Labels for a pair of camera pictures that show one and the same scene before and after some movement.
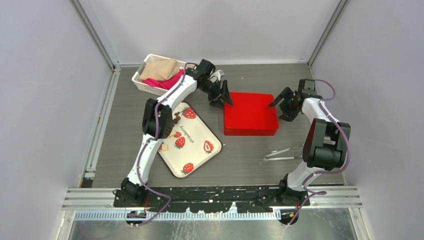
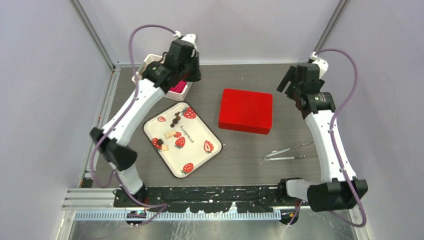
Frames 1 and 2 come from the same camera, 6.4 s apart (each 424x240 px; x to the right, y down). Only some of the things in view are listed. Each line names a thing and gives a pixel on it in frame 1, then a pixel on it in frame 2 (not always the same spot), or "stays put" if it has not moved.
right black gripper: x=287 y=93 -> x=291 y=76
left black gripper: x=220 y=95 -> x=196 y=76
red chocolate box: x=227 y=132 -> x=259 y=123
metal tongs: x=267 y=158 stays put
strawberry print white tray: x=195 y=144 stays put
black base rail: x=208 y=199 stays put
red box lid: x=250 y=110 stays put
